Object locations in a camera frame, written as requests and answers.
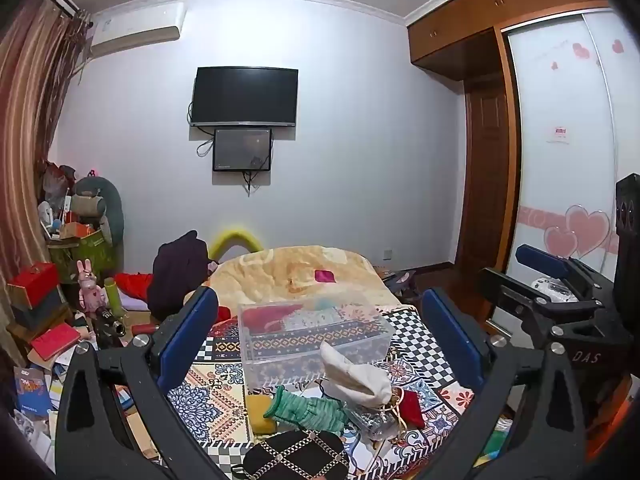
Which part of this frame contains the black quilted chain bag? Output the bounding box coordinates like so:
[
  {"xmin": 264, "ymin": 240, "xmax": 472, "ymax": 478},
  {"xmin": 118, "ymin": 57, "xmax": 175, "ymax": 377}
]
[{"xmin": 231, "ymin": 430, "xmax": 353, "ymax": 480}]

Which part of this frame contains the green bottle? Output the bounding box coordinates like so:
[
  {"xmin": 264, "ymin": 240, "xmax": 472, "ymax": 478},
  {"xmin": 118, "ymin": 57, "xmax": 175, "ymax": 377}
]
[{"xmin": 103, "ymin": 277, "xmax": 121, "ymax": 317}]

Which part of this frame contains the striped brown curtain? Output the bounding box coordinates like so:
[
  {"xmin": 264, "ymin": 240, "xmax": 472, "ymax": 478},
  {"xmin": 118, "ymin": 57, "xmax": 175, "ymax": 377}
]
[{"xmin": 0, "ymin": 0, "xmax": 93, "ymax": 361}]

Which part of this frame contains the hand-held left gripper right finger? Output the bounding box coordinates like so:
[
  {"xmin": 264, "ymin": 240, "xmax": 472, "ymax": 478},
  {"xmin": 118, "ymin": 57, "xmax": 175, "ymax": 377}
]
[{"xmin": 414, "ymin": 287, "xmax": 587, "ymax": 480}]

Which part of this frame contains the blue printed packet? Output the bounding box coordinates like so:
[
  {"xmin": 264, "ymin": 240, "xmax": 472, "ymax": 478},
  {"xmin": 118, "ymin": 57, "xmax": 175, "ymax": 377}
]
[{"xmin": 12, "ymin": 367, "xmax": 63, "ymax": 416}]

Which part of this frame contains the red knit cloth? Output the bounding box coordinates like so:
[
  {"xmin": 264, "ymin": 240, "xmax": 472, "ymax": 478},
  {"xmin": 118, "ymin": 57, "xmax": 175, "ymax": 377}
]
[{"xmin": 243, "ymin": 305, "xmax": 301, "ymax": 333}]

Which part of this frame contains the pale teal knit cloth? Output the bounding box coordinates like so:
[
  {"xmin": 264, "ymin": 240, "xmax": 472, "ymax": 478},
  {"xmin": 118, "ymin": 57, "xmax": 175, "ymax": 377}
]
[{"xmin": 290, "ymin": 305, "xmax": 346, "ymax": 332}]

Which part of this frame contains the red book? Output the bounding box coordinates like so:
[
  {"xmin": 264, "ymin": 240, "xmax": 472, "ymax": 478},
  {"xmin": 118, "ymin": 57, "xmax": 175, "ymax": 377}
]
[{"xmin": 30, "ymin": 322, "xmax": 81, "ymax": 361}]

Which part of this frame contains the wall-mounted black television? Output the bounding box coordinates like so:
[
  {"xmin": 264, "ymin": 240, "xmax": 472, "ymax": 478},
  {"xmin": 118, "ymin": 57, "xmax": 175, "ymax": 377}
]
[{"xmin": 190, "ymin": 66, "xmax": 299, "ymax": 128}]

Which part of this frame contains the black backpack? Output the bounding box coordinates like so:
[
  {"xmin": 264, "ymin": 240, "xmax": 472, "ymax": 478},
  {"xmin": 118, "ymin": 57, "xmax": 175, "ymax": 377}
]
[{"xmin": 148, "ymin": 230, "xmax": 218, "ymax": 323}]

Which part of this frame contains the yellow foam noodle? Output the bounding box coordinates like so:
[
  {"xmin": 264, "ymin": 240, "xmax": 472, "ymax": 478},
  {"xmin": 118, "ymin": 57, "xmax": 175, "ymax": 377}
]
[{"xmin": 209, "ymin": 229, "xmax": 264, "ymax": 261}]

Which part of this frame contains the white heart-print wardrobe door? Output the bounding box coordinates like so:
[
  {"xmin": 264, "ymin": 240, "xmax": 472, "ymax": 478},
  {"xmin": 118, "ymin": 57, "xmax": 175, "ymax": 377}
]
[{"xmin": 502, "ymin": 10, "xmax": 640, "ymax": 321}]

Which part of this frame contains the pink rabbit toy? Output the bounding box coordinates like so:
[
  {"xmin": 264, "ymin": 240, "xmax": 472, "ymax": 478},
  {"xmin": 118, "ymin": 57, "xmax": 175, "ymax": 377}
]
[{"xmin": 76, "ymin": 258, "xmax": 103, "ymax": 316}]

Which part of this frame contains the beige fleece blanket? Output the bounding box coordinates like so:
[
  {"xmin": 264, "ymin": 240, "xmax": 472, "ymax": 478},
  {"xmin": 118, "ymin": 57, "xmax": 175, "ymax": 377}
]
[{"xmin": 207, "ymin": 245, "xmax": 403, "ymax": 322}]

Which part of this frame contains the white air conditioner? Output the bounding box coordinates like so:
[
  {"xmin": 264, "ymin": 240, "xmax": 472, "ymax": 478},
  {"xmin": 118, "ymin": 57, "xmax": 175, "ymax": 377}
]
[{"xmin": 89, "ymin": 2, "xmax": 187, "ymax": 57}]

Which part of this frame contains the white cloth bag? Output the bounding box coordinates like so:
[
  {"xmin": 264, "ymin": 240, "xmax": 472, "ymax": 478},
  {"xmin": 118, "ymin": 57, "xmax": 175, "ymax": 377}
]
[{"xmin": 320, "ymin": 341, "xmax": 393, "ymax": 408}]

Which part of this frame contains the yellow sponge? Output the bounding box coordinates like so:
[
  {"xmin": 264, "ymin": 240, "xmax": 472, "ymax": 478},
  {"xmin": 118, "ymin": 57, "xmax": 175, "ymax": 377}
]
[{"xmin": 246, "ymin": 394, "xmax": 278, "ymax": 433}]

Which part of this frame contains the small black wall monitor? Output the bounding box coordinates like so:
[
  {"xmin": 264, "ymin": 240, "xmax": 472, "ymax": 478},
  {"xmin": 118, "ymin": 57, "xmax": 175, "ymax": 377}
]
[{"xmin": 212, "ymin": 128, "xmax": 273, "ymax": 172}]

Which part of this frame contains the black scope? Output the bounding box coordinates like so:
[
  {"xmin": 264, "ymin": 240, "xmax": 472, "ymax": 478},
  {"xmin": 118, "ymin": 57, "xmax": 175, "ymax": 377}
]
[{"xmin": 92, "ymin": 305, "xmax": 128, "ymax": 348}]

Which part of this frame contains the wooden overhead cabinet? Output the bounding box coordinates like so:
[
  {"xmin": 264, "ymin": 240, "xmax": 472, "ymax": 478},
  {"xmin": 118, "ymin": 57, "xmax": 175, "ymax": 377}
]
[{"xmin": 406, "ymin": 0, "xmax": 621, "ymax": 81}]

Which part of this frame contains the black television cable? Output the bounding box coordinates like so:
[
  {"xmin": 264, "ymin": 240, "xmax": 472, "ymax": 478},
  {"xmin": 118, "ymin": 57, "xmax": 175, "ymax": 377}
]
[{"xmin": 188, "ymin": 102, "xmax": 217, "ymax": 159}]

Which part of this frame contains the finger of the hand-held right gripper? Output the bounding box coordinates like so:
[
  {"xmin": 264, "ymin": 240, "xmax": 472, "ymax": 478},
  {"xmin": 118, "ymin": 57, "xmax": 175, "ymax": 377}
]
[
  {"xmin": 478, "ymin": 266, "xmax": 608, "ymax": 345},
  {"xmin": 516, "ymin": 244, "xmax": 618, "ymax": 295}
]

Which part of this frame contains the clear plastic storage box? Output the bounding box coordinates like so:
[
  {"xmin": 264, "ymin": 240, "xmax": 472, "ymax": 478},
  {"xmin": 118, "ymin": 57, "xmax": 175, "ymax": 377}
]
[{"xmin": 237, "ymin": 296, "xmax": 396, "ymax": 393}]

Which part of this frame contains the brown wooden door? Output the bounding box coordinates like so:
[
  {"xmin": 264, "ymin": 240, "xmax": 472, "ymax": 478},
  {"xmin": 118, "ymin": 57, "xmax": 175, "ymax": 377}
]
[{"xmin": 452, "ymin": 72, "xmax": 521, "ymax": 277}]

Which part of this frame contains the grey plush pillow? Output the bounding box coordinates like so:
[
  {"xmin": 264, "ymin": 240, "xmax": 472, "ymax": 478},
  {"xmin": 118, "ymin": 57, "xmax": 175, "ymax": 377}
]
[{"xmin": 75, "ymin": 175, "xmax": 125, "ymax": 247}]

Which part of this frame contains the green cardboard box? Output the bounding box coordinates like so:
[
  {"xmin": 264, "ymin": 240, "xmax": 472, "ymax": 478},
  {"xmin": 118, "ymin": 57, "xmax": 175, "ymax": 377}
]
[{"xmin": 47, "ymin": 230, "xmax": 118, "ymax": 286}]

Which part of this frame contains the clear bag with gold chain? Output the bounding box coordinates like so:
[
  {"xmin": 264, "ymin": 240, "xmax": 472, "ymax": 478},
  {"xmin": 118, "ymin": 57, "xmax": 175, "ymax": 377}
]
[{"xmin": 345, "ymin": 395, "xmax": 407, "ymax": 442}]

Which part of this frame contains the red gift box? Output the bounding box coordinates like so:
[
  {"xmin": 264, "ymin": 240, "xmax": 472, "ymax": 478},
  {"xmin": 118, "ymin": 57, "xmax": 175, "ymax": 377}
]
[{"xmin": 6, "ymin": 261, "xmax": 61, "ymax": 308}]

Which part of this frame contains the dark grey box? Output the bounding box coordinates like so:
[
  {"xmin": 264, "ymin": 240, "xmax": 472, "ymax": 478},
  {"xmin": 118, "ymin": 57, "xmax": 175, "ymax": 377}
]
[{"xmin": 12, "ymin": 290, "xmax": 67, "ymax": 332}]

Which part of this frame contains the green knit glove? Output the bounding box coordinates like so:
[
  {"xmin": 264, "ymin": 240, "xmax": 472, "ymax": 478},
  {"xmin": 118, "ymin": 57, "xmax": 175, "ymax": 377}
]
[{"xmin": 262, "ymin": 387, "xmax": 351, "ymax": 433}]

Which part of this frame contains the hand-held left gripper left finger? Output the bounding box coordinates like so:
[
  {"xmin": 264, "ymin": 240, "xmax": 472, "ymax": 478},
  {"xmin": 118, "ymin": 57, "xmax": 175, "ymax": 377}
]
[{"xmin": 54, "ymin": 285, "xmax": 221, "ymax": 480}]

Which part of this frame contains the red cloth pouch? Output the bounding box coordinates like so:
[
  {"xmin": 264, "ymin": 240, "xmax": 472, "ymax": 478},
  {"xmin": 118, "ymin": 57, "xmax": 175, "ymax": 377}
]
[{"xmin": 397, "ymin": 390, "xmax": 426, "ymax": 429}]

